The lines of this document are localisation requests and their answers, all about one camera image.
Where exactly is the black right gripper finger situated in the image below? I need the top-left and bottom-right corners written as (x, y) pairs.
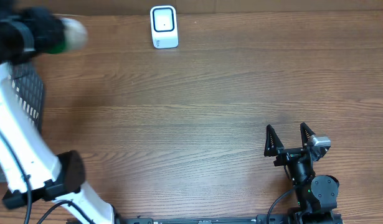
top-left (300, 122), bottom-right (315, 147)
top-left (264, 124), bottom-right (284, 157)

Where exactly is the green lid clear jar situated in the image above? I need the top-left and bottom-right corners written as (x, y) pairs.
top-left (47, 17), bottom-right (88, 54)

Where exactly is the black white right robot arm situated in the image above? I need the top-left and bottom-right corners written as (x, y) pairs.
top-left (260, 123), bottom-right (343, 224)

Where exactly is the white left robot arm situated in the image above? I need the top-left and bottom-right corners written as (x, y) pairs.
top-left (0, 1), bottom-right (121, 223)

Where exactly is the white barcode scanner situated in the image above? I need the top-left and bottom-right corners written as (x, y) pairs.
top-left (150, 5), bottom-right (179, 49)

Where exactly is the black plastic mesh basket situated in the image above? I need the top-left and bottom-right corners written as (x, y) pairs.
top-left (0, 63), bottom-right (45, 182)

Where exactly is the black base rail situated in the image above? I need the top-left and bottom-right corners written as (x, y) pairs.
top-left (120, 215), bottom-right (344, 224)

